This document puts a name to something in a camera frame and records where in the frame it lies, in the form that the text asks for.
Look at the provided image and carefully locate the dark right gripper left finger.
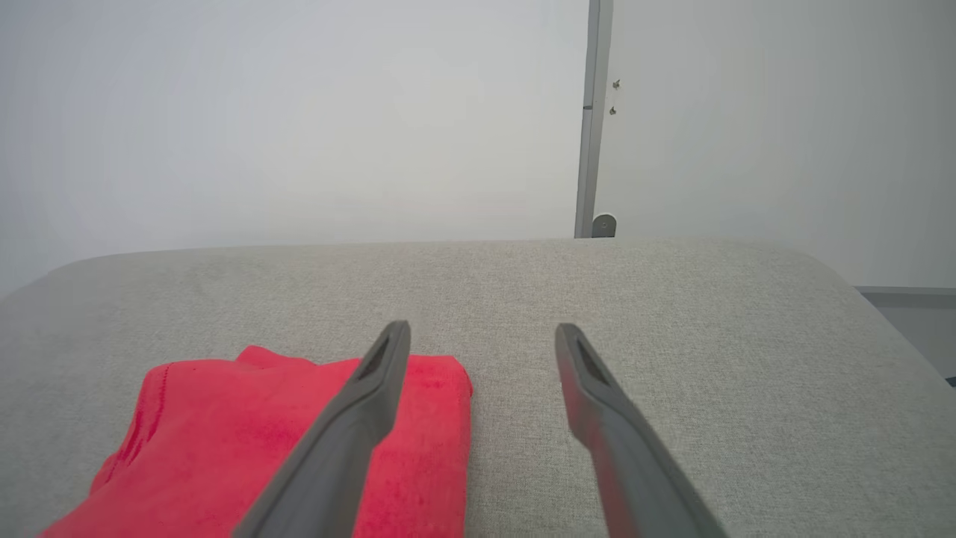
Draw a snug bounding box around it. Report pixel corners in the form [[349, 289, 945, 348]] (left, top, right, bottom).
[[231, 321, 413, 538]]

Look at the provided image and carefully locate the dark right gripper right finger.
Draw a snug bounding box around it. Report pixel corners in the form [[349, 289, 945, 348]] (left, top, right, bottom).
[[553, 323, 730, 538]]

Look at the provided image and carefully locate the red and white T-shirt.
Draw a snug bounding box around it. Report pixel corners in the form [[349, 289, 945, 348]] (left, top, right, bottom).
[[37, 344, 474, 538]]

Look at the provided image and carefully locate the grey door with dark frame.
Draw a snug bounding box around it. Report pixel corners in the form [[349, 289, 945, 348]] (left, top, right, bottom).
[[573, 0, 956, 289]]

